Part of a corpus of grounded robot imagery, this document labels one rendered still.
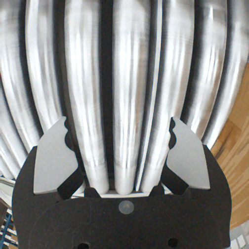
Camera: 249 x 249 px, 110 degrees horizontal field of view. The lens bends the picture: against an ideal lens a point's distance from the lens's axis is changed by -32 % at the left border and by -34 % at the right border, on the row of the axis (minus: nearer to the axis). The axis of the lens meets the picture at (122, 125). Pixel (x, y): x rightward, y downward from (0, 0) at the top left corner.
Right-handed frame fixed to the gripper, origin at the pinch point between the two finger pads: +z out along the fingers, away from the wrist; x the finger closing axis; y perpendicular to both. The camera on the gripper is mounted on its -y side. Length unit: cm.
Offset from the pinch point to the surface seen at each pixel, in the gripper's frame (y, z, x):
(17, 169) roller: 19.7, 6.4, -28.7
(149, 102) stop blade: 1.0, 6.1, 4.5
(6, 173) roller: 22.7, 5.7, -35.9
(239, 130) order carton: 2.9, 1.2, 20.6
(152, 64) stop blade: -4.3, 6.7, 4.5
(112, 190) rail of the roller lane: 26.7, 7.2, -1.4
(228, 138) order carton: 5.8, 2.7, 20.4
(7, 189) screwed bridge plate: 34, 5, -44
